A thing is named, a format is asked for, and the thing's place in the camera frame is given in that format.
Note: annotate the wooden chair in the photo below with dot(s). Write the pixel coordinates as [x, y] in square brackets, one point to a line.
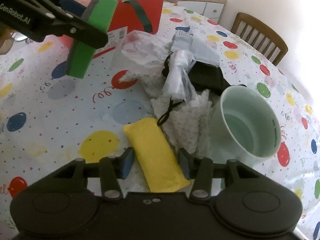
[260, 33]

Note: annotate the crumpled clear plastic bag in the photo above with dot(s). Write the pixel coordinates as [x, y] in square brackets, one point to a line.
[178, 77]

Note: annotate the white fluffy cloth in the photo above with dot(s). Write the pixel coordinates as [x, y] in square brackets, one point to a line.
[185, 130]

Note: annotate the black cloth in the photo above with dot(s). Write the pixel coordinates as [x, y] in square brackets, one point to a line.
[210, 76]

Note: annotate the white cabinet with wooden top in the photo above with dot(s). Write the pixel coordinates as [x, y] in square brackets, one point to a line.
[210, 7]

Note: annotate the green sponge with grey layer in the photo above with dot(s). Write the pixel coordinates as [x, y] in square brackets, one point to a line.
[101, 12]

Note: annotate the balloon print tablecloth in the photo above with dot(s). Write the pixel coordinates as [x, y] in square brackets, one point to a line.
[62, 110]

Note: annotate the yellow cloth pouch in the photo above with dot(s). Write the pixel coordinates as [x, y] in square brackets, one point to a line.
[155, 155]

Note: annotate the red cardboard box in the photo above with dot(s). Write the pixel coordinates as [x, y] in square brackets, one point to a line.
[127, 15]

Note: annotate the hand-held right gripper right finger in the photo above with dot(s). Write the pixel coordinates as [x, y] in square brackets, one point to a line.
[184, 165]

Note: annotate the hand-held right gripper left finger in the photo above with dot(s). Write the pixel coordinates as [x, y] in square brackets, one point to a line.
[128, 163]

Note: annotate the mint green cup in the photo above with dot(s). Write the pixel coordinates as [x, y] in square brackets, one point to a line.
[247, 127]

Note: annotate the light blue grey cloth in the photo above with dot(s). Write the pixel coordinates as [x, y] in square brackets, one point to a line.
[197, 47]

